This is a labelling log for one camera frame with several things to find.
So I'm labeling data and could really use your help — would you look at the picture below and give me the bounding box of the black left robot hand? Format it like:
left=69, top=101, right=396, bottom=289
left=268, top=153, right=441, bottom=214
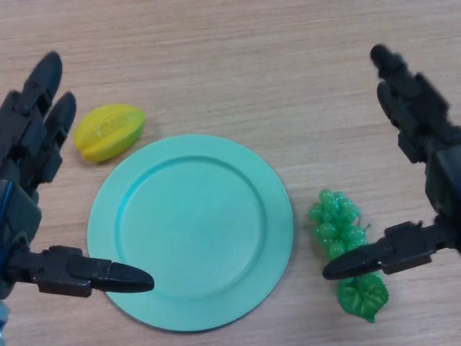
left=0, top=51, right=156, bottom=298

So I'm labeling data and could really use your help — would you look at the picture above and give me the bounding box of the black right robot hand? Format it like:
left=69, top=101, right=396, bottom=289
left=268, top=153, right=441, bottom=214
left=322, top=43, right=461, bottom=281

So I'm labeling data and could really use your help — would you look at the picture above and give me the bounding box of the green grape bunch with leaf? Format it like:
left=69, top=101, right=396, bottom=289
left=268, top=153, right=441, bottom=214
left=305, top=187, right=390, bottom=324

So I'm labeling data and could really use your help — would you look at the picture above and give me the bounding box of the round green plate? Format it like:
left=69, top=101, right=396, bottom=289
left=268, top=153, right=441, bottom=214
left=86, top=134, right=295, bottom=323

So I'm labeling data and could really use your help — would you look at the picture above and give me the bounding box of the yellow green starfruit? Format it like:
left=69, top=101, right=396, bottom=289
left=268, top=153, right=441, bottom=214
left=73, top=103, right=147, bottom=164

